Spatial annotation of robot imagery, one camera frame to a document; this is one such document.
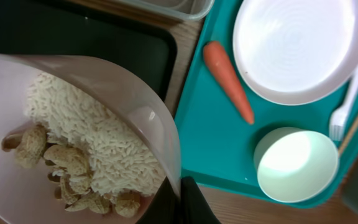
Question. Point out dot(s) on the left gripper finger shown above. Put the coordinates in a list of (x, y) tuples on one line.
[(190, 208)]

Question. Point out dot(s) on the pink bowl with food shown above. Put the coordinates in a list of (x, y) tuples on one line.
[(83, 140)]

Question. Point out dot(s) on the white cup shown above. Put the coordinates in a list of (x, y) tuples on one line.
[(294, 165)]

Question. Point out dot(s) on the orange carrot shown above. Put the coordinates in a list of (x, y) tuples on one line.
[(221, 68)]

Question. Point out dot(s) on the black tray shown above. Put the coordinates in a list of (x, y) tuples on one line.
[(65, 28)]

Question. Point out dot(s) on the white plastic fork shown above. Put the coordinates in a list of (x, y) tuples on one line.
[(339, 117)]

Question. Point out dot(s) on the large white plate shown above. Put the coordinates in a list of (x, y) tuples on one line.
[(295, 52)]

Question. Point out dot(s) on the clear plastic bin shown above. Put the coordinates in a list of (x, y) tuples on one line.
[(182, 10)]

